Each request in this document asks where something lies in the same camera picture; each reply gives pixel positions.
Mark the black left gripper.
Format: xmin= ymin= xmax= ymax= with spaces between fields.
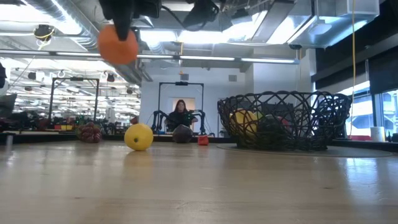
xmin=99 ymin=0 xmax=162 ymax=42

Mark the orange fruit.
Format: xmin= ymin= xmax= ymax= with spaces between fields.
xmin=96 ymin=24 xmax=139 ymax=66

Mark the yellow lemon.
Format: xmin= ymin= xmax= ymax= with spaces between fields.
xmin=124 ymin=123 xmax=154 ymax=152

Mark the dark purple fruit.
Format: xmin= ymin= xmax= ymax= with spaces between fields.
xmin=172 ymin=124 xmax=194 ymax=144

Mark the yellow starfruit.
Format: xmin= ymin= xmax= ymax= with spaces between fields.
xmin=229 ymin=108 xmax=259 ymax=138

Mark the dark green avocado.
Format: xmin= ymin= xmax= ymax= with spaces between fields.
xmin=257 ymin=114 xmax=282 ymax=142

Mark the long ceiling light bar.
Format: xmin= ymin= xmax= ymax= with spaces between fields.
xmin=0 ymin=49 xmax=300 ymax=65

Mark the person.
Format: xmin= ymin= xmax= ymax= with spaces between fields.
xmin=164 ymin=99 xmax=199 ymax=133

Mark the dark red grape bunch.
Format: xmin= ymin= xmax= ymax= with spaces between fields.
xmin=76 ymin=121 xmax=103 ymax=144

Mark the white paper roll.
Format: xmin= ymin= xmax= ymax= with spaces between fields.
xmin=369 ymin=126 xmax=386 ymax=142

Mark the silver ventilation duct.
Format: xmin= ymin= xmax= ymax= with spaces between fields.
xmin=24 ymin=0 xmax=144 ymax=85

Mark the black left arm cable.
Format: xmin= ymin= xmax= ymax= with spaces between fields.
xmin=160 ymin=3 xmax=188 ymax=29

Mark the black gantry frame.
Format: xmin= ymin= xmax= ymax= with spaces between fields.
xmin=49 ymin=77 xmax=100 ymax=123
xmin=157 ymin=82 xmax=205 ymax=135

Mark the black ceiling camera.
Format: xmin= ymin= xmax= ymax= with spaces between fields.
xmin=32 ymin=24 xmax=56 ymax=43

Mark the black wire basket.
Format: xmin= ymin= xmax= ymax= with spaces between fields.
xmin=216 ymin=90 xmax=354 ymax=152

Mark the yellow hanging cable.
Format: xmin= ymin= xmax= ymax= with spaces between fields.
xmin=350 ymin=0 xmax=356 ymax=139

